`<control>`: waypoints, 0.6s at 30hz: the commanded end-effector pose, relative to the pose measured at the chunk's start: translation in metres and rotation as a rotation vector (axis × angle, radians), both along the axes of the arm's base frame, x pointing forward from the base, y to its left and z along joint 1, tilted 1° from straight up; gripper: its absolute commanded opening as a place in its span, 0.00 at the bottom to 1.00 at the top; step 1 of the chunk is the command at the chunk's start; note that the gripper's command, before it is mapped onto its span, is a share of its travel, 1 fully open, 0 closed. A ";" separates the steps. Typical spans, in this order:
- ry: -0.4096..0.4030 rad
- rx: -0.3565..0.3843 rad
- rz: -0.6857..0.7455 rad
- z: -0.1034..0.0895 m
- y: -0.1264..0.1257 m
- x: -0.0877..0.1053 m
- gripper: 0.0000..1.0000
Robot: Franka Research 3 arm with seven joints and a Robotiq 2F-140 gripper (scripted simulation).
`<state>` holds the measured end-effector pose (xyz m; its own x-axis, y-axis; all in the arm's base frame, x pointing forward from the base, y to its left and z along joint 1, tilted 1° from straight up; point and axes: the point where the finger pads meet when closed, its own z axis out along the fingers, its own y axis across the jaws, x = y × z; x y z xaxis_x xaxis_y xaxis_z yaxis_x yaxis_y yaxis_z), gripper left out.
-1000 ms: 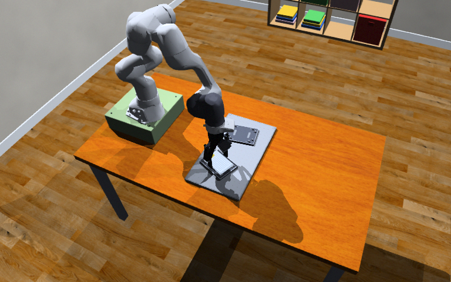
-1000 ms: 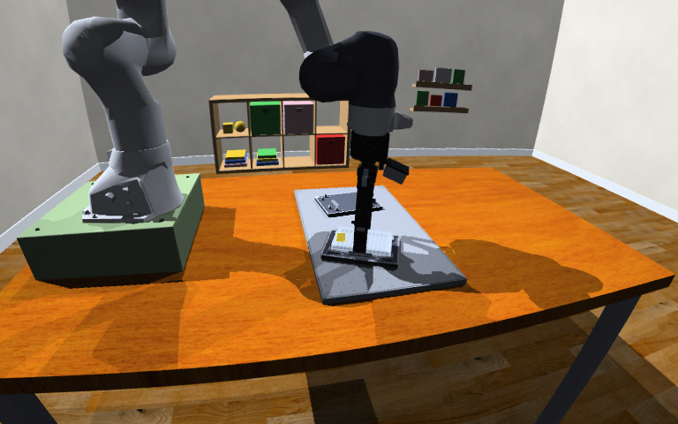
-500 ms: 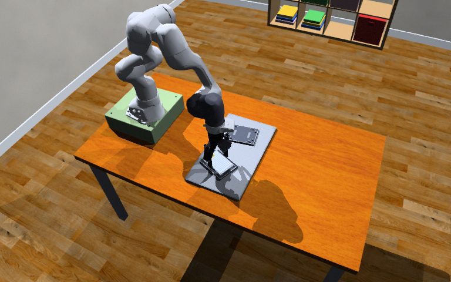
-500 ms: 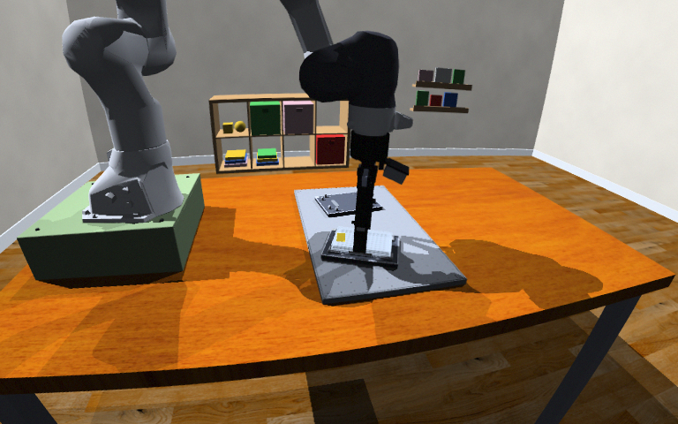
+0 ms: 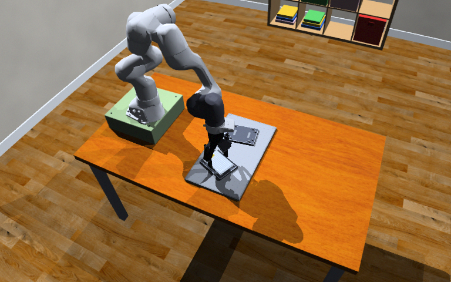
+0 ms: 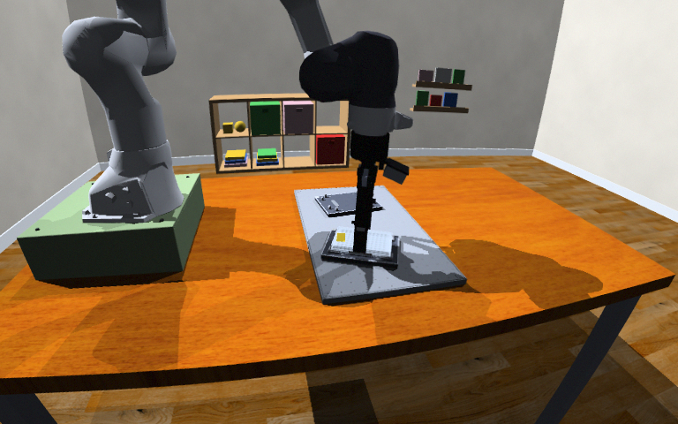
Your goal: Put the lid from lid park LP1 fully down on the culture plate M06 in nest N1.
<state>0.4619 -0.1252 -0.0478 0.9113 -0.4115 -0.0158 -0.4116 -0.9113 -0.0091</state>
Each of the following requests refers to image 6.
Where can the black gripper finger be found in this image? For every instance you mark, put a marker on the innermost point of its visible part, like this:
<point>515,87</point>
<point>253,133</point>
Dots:
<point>362,210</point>
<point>371,203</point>

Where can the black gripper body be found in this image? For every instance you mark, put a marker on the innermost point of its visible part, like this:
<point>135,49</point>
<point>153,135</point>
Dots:
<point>368,150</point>

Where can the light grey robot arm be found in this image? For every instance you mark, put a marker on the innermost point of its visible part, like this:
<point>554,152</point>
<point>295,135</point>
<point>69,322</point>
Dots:
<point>113,54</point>

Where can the clear rectangular plastic lid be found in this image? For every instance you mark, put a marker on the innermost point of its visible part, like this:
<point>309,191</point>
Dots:
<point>378,242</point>

